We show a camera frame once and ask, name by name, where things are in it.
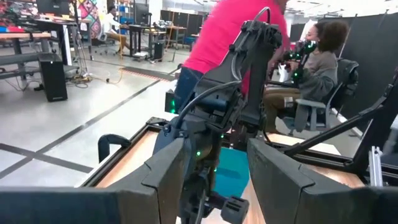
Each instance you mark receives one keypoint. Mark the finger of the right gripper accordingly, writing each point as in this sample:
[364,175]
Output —
[234,211]

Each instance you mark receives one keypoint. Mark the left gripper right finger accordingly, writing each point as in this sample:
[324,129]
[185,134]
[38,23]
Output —
[311,205]

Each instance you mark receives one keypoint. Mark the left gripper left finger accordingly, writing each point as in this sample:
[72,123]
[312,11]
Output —
[77,205]

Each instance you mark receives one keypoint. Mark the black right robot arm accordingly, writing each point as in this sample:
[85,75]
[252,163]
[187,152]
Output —
[258,77]

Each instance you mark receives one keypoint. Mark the blue plastic bin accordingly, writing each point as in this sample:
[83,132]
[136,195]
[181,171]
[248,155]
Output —
[233,174]

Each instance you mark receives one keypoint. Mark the silver aluminium extrusion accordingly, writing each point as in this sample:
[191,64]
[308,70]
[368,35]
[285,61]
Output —
[375,168]

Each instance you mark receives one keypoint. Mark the computer tower with green lights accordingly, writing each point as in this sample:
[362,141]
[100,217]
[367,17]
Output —
[170,102]

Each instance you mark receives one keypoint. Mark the grey office chair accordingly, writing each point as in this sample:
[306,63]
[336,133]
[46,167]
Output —
[346,81]

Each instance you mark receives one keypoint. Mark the black computer tower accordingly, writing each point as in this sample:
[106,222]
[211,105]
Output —
[53,77]

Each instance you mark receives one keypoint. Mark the person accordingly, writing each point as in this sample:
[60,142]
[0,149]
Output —
[320,74]
[110,23]
[217,37]

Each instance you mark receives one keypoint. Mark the grey metal workbench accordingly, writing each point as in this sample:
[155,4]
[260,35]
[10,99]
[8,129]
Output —
[18,57]

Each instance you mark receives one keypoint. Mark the black office desk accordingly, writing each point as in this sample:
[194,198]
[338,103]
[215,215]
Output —
[147,31]

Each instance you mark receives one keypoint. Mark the black room divider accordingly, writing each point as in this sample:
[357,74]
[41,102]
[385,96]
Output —
[370,46]

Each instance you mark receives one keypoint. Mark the black computer monitor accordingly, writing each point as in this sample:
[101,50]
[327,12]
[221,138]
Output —
[141,14]
[53,7]

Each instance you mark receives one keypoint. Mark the colourful patterned cloth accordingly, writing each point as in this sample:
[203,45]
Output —
[90,15]

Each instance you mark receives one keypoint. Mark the black metal table frame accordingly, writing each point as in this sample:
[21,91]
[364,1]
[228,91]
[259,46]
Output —
[377,133]

